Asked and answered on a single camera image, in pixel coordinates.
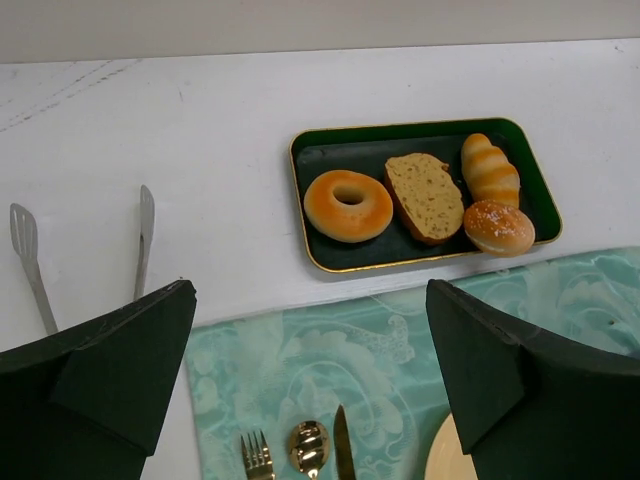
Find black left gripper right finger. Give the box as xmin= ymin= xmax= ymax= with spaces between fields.
xmin=426 ymin=280 xmax=639 ymax=479

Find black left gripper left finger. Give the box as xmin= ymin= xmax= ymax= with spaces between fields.
xmin=1 ymin=280 xmax=196 ymax=479

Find round sesame bun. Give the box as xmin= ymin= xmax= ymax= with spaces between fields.
xmin=463 ymin=200 xmax=536 ymax=257

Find silver metal tongs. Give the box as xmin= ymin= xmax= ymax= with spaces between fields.
xmin=9 ymin=185 xmax=155 ymax=335

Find brown bread slice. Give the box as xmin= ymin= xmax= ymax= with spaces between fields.
xmin=384 ymin=153 xmax=465 ymax=245

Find striped long bread roll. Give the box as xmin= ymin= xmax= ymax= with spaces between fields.
xmin=461 ymin=133 xmax=520 ymax=208

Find yellow round plate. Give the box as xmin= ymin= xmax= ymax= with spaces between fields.
xmin=424 ymin=414 xmax=478 ymax=480

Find teal patterned placemat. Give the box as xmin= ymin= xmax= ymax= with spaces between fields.
xmin=186 ymin=247 xmax=639 ymax=479

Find orange bagel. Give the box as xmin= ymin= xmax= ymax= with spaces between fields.
xmin=303 ymin=169 xmax=394 ymax=243

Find dark green gold-rimmed tray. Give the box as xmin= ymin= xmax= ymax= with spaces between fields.
xmin=289 ymin=117 xmax=562 ymax=273

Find gold fork green handle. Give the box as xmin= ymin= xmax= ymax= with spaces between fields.
xmin=240 ymin=430 xmax=276 ymax=480

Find gold knife green handle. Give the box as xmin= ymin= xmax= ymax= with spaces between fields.
xmin=333 ymin=405 xmax=356 ymax=480

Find gold spoon green handle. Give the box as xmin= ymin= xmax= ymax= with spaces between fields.
xmin=288 ymin=420 xmax=330 ymax=479

